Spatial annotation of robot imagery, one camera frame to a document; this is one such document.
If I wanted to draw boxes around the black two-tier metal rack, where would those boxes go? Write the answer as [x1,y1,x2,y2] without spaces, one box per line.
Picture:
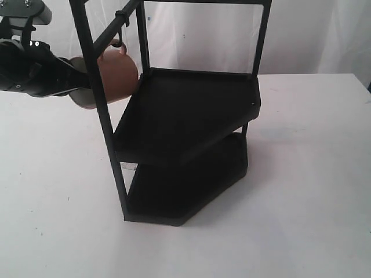
[70,1,272,226]

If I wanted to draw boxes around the pink ceramic mug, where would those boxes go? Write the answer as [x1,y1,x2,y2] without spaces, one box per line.
[69,43,139,109]

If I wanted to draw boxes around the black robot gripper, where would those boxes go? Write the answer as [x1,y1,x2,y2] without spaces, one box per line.
[1,39,92,97]

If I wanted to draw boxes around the black metal hook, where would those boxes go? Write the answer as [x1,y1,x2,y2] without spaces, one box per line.
[111,10,130,48]

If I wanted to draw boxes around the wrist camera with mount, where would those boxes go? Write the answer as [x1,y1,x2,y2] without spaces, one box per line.
[1,0,52,39]

